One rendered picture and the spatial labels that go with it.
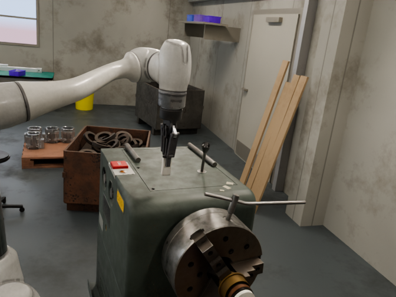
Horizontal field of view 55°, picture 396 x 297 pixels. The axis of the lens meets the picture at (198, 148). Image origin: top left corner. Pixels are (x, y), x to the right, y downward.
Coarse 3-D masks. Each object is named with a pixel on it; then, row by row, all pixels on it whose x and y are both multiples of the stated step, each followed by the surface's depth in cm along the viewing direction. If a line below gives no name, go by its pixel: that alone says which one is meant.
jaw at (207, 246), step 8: (200, 232) 116; (200, 240) 114; (208, 240) 113; (200, 248) 112; (208, 248) 111; (208, 256) 112; (216, 256) 113; (216, 264) 111; (224, 264) 112; (216, 272) 112; (224, 272) 111
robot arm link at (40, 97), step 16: (144, 48) 126; (112, 64) 119; (128, 64) 122; (144, 64) 123; (64, 80) 98; (80, 80) 100; (96, 80) 106; (112, 80) 118; (144, 80) 126; (32, 96) 90; (48, 96) 93; (64, 96) 96; (80, 96) 100; (32, 112) 91; (48, 112) 96
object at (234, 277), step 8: (232, 272) 115; (224, 280) 111; (232, 280) 110; (240, 280) 110; (224, 288) 110; (232, 288) 108; (240, 288) 107; (248, 288) 108; (224, 296) 109; (232, 296) 107
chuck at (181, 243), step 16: (192, 224) 120; (208, 224) 117; (224, 224) 117; (240, 224) 121; (176, 240) 119; (192, 240) 114; (224, 240) 118; (240, 240) 120; (256, 240) 123; (176, 256) 115; (192, 256) 114; (224, 256) 119; (240, 256) 122; (176, 272) 114; (192, 272) 116; (208, 272) 126; (176, 288) 116; (192, 288) 119
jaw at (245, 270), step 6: (228, 258) 122; (252, 258) 124; (258, 258) 124; (228, 264) 123; (234, 264) 121; (240, 264) 121; (246, 264) 121; (252, 264) 121; (258, 264) 121; (234, 270) 118; (240, 270) 118; (246, 270) 118; (252, 270) 118; (258, 270) 122; (246, 276) 115; (252, 276) 119
